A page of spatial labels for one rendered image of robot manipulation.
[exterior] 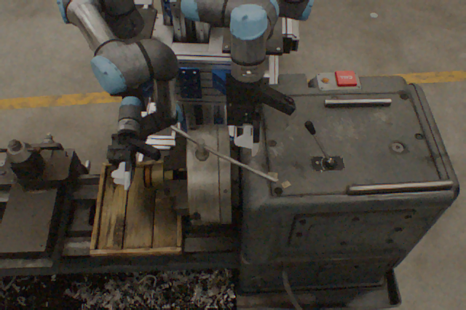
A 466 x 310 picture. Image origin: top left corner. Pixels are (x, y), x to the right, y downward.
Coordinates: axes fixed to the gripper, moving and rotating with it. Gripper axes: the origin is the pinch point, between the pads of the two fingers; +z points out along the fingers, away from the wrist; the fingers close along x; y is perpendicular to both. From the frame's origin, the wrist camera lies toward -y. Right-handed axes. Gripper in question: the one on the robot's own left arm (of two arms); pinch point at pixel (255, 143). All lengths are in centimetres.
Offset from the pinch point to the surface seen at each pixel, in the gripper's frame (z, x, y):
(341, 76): 0.6, -32.7, -29.8
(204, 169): 13.0, -5.0, 13.6
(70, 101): 95, -169, 110
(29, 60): 84, -210, 148
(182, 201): 24.7, -4.4, 20.7
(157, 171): 20.8, -13.7, 28.4
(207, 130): 9.1, -18.1, 12.4
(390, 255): 51, -1, -47
